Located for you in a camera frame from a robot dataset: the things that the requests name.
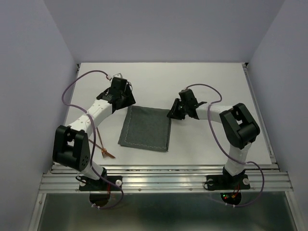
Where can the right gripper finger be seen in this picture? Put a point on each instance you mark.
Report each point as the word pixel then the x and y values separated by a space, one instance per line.
pixel 174 111
pixel 180 116

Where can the aluminium front rail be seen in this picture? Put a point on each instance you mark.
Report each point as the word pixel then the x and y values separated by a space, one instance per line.
pixel 166 179

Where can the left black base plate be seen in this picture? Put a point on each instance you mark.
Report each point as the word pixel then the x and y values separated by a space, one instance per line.
pixel 89 185

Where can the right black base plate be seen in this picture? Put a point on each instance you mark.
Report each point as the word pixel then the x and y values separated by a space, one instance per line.
pixel 226 181

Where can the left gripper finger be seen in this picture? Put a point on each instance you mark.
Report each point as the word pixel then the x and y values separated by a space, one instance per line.
pixel 130 100
pixel 122 101

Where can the aluminium right side rail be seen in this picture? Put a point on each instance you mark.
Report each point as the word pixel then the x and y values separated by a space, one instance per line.
pixel 262 143

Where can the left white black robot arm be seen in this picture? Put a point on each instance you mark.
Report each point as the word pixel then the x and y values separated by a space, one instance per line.
pixel 71 144

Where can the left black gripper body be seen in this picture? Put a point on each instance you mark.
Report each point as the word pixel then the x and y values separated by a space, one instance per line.
pixel 122 108

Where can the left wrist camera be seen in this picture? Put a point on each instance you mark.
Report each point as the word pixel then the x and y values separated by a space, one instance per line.
pixel 119 75

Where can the copper knife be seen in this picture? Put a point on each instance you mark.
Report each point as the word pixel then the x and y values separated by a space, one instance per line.
pixel 109 155

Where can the copper fork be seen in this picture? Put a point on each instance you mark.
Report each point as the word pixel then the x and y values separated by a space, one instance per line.
pixel 103 150

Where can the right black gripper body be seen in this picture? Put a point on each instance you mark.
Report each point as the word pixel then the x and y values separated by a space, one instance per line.
pixel 184 107

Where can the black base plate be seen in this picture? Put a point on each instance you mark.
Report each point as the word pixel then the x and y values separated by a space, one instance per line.
pixel 226 181
pixel 89 185

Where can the aluminium rail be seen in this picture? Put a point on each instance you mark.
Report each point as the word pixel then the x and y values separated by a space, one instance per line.
pixel 166 179
pixel 262 143

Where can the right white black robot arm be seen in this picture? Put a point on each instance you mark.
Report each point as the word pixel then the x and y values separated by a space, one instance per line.
pixel 240 128

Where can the grey cloth napkin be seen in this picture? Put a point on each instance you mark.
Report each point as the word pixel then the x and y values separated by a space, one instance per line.
pixel 146 128

